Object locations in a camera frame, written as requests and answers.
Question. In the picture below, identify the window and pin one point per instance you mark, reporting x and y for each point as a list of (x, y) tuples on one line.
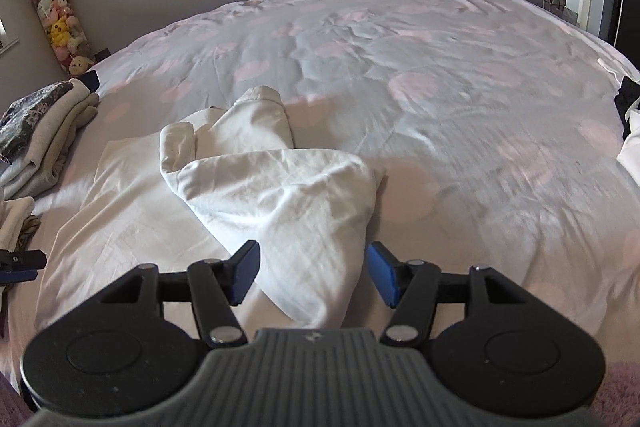
[(2, 37)]

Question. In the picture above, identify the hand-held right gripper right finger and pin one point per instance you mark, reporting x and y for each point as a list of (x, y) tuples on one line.
[(382, 272)]

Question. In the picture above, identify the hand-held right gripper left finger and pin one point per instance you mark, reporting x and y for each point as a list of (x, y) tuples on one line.
[(247, 267)]

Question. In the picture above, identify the dark floral garment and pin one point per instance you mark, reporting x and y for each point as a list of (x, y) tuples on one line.
[(27, 112)]

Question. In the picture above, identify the black wall socket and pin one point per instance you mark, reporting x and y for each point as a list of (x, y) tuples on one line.
[(102, 53)]

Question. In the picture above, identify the clear tube of plush toys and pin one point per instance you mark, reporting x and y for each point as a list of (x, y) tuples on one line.
[(57, 22)]

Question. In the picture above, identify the light grey sweatshirt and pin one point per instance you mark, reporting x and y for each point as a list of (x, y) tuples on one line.
[(50, 134)]

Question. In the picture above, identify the beige fleece garment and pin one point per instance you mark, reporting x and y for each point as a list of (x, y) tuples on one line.
[(70, 147)]

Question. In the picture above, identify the bed with pink-dotted sheet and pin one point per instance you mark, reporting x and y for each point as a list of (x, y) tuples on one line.
[(350, 57)]

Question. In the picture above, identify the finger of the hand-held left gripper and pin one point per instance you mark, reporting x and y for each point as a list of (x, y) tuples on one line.
[(22, 259)]

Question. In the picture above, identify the pale white garment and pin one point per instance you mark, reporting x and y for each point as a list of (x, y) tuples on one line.
[(631, 157)]

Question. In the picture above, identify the black garment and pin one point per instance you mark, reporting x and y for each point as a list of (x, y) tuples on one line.
[(627, 102)]

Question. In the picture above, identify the plain white T-shirt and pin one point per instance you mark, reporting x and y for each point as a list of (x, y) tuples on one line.
[(250, 197)]

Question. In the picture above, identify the white T-shirt beige collar tape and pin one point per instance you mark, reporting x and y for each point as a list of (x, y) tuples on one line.
[(12, 212)]

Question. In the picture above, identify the navy garment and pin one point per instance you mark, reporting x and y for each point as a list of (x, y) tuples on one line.
[(90, 80)]

